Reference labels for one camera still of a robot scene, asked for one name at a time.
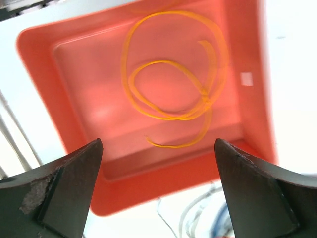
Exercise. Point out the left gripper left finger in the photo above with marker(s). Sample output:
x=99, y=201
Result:
x=53, y=200

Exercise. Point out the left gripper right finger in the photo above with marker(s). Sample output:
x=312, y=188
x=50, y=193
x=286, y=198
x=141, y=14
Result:
x=265, y=200

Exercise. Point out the orange plastic bin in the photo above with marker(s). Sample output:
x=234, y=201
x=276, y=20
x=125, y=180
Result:
x=157, y=81

